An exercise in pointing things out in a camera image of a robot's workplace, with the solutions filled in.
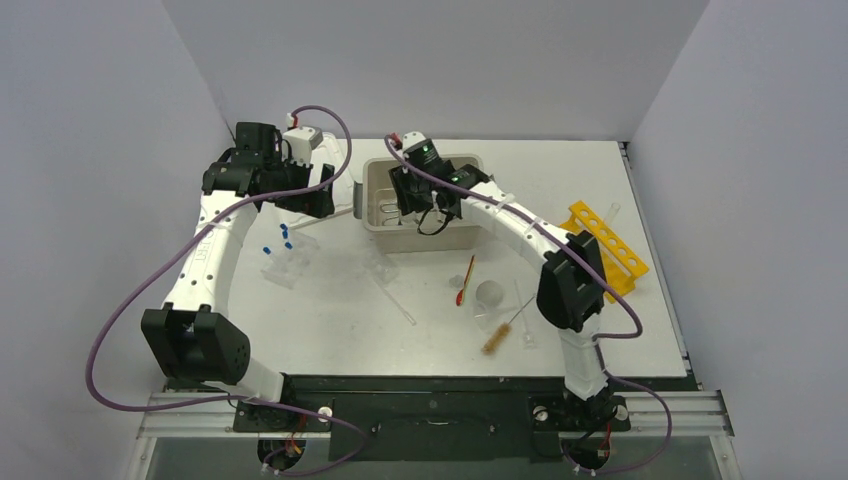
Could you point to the beige plastic tub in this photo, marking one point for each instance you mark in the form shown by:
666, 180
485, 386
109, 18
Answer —
430, 234

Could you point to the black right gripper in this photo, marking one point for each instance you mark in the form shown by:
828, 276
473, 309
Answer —
411, 196

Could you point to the rainbow plastic spoon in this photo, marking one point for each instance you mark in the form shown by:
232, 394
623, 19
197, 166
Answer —
460, 297

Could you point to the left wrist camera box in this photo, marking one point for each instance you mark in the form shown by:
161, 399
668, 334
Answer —
300, 141

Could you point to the test tube brush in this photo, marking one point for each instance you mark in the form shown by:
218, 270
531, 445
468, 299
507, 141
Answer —
500, 334

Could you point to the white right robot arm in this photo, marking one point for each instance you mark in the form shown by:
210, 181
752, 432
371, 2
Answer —
571, 281

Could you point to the black base frame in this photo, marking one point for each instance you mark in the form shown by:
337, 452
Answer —
453, 418

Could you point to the large clear test tube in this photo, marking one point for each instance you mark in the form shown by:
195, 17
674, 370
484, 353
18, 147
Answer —
612, 213

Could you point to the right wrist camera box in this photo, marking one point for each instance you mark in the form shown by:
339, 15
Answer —
407, 141

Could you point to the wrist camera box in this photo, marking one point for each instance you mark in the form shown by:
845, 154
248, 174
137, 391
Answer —
300, 141
407, 141

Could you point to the yellow test tube rack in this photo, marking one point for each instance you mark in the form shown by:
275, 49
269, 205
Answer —
622, 266

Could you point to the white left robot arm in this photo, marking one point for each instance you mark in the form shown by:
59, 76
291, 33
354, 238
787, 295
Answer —
191, 336

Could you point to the grey round ball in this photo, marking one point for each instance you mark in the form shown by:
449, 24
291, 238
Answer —
489, 294

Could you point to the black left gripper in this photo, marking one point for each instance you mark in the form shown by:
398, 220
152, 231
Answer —
317, 204

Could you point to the metal crucible tongs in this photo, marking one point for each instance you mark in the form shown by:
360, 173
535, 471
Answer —
391, 215

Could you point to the clear glass funnel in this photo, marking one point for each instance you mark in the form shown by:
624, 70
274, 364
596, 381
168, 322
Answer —
521, 320

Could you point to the clear uncapped tube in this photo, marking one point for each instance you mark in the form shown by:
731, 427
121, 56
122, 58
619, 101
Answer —
408, 317

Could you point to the small clear beaker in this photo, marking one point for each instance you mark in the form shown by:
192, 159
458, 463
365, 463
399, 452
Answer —
382, 268

